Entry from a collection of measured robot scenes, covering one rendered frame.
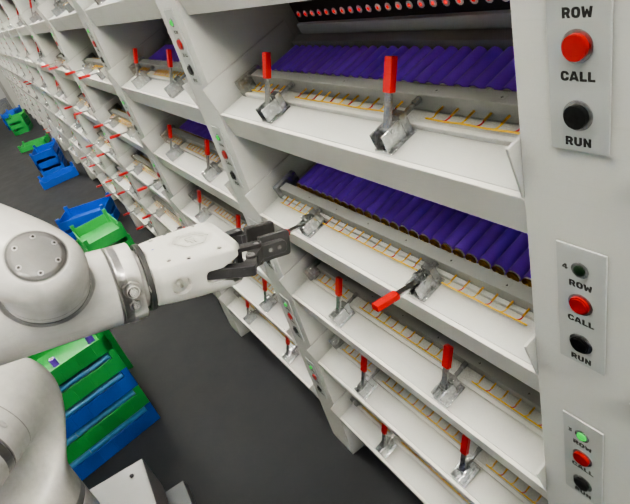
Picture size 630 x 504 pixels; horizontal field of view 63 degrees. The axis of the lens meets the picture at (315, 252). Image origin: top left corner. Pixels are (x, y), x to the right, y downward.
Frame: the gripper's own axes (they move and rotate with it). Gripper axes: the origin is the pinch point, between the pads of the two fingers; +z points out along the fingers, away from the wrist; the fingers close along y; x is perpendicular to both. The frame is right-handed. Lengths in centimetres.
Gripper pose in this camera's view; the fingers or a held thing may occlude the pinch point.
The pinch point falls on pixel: (266, 240)
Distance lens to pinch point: 63.6
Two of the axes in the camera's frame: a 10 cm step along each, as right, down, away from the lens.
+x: 0.7, 9.1, 4.2
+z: 8.4, -2.8, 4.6
